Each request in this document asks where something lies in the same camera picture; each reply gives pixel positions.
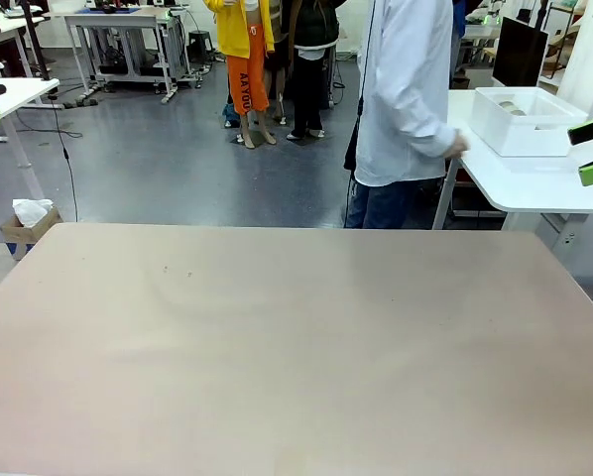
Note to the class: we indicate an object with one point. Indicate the white plastic basket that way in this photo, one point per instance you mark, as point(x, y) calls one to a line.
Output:
point(519, 139)

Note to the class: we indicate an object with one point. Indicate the person's right forearm white sleeve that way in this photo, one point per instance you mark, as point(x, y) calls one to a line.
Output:
point(433, 136)

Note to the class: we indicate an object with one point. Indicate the person's right hand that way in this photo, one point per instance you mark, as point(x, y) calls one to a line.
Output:
point(459, 145)

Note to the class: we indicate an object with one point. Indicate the white lab table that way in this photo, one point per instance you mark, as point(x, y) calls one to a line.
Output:
point(14, 96)

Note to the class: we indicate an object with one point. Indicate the white side table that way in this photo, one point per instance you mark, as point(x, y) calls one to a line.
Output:
point(524, 183)

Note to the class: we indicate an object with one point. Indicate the wooden chair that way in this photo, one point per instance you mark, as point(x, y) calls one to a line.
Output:
point(561, 49)

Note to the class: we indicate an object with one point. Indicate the black stand pole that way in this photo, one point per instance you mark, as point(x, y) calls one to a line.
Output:
point(35, 39)

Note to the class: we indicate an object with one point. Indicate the white lab desk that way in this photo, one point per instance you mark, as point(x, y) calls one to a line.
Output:
point(9, 25)

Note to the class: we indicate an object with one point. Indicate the white crumpled tissue paper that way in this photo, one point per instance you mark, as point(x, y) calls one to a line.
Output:
point(29, 210)

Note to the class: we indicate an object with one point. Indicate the black computer monitor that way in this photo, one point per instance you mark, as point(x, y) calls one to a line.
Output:
point(520, 52)

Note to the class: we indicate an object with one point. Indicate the cardboard box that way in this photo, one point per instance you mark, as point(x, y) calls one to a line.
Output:
point(14, 235)

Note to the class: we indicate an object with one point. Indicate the grey metal workbench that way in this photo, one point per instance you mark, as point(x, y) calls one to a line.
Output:
point(128, 22)

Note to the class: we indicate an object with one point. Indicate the blue jacket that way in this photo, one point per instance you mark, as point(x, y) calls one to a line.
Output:
point(458, 30)

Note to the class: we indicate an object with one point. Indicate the person in white shirt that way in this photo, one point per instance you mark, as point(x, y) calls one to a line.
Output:
point(405, 89)

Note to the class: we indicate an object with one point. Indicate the dark round stool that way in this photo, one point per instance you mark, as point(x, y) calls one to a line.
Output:
point(200, 42)

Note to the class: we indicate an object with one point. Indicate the bystander yellow jacket orange pants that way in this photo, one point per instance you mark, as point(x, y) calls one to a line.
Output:
point(242, 49)

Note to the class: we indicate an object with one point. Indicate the bystander black jacket black trousers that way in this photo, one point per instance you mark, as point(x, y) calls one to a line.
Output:
point(309, 74)

